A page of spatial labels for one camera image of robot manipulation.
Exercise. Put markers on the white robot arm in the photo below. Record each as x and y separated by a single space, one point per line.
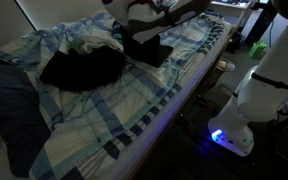
258 96

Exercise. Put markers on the black garment on bed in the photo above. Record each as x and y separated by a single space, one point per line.
77 72

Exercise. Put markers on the blue plaid duvet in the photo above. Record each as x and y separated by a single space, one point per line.
84 124

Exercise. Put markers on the shoe on floor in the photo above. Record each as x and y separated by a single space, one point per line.
225 65

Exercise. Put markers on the green bag on floor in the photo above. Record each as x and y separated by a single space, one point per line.
257 49

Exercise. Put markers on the white window blind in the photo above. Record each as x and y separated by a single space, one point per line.
47 13

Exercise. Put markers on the dark blue blanket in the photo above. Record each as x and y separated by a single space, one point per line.
22 126

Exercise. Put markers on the white mattress with bed frame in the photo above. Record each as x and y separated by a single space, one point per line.
192 65

